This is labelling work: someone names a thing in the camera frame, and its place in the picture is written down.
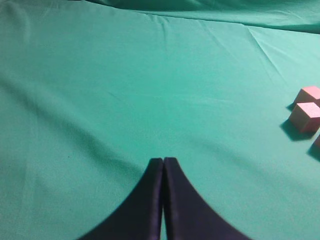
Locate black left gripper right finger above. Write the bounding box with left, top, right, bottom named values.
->
left=162, top=157, right=249, bottom=240

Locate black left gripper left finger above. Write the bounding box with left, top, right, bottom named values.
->
left=80, top=158, right=163, bottom=240

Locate pink cube column front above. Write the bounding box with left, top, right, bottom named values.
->
left=313, top=135, right=320, bottom=148

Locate pink cube column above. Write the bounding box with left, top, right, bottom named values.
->
left=313, top=135, right=320, bottom=148
left=288, top=102, right=320, bottom=133
left=293, top=86, right=320, bottom=106

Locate green cloth backdrop and cover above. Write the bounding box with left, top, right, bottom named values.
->
left=0, top=0, right=320, bottom=240

